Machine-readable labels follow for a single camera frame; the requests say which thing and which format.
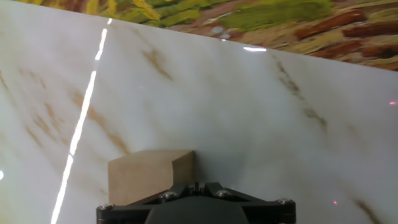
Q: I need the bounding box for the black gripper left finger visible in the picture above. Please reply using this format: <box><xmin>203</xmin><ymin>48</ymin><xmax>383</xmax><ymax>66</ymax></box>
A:
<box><xmin>95</xmin><ymin>182</ymin><xmax>198</xmax><ymax>224</ymax></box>

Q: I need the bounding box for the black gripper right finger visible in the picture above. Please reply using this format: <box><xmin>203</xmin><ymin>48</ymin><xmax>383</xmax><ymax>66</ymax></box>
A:
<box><xmin>197</xmin><ymin>182</ymin><xmax>296</xmax><ymax>224</ymax></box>

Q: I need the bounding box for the light wooden cube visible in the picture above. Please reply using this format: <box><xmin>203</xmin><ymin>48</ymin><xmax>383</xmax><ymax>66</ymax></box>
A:
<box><xmin>108</xmin><ymin>150</ymin><xmax>197</xmax><ymax>206</ymax></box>

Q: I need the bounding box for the white brown marble mat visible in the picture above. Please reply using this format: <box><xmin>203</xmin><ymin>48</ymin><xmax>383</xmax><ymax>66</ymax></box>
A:
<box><xmin>0</xmin><ymin>0</ymin><xmax>398</xmax><ymax>224</ymax></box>

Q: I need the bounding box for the yellow green painted mat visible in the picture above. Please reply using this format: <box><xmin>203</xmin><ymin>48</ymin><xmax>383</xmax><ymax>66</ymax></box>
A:
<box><xmin>12</xmin><ymin>0</ymin><xmax>398</xmax><ymax>72</ymax></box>

